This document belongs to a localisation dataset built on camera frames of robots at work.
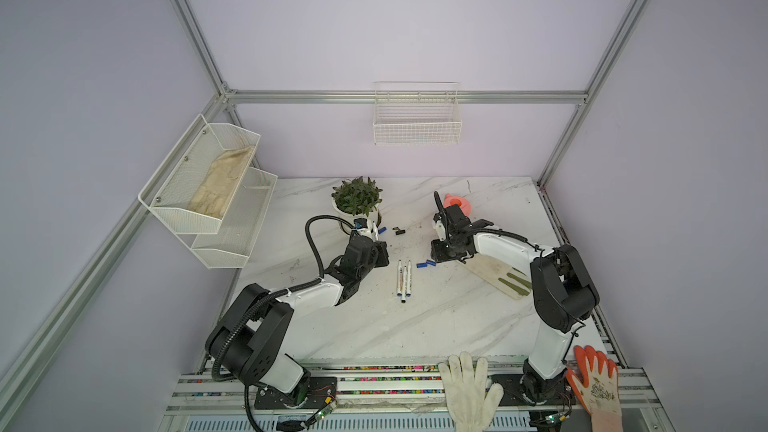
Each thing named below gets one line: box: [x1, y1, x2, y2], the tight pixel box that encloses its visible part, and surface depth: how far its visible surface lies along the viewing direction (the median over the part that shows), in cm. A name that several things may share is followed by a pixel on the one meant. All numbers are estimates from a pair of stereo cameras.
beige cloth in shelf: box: [188, 145, 255, 218], surface depth 80 cm
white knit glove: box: [438, 351, 504, 432], surface depth 75 cm
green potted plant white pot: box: [331, 176, 383, 225], surface depth 95 cm
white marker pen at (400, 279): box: [397, 259, 403, 297], surface depth 95 cm
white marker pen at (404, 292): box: [401, 265, 407, 304], surface depth 92 cm
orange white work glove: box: [566, 345, 623, 432], surface depth 75 cm
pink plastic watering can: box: [444, 193, 472, 217], surface depth 100 cm
